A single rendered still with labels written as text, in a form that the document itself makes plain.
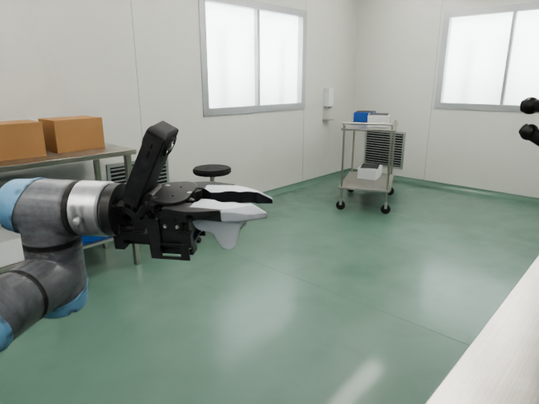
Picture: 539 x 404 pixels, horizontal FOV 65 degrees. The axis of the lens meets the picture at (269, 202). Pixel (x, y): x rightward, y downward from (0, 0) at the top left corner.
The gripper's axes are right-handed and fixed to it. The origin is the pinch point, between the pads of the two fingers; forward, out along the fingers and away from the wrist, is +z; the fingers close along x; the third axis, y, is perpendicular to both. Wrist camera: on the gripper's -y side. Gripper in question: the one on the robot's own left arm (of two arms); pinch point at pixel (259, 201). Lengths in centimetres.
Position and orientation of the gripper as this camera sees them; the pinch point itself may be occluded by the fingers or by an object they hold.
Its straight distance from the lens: 53.2
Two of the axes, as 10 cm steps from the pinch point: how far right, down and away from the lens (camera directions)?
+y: 0.2, 9.1, 4.0
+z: 9.9, 0.4, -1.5
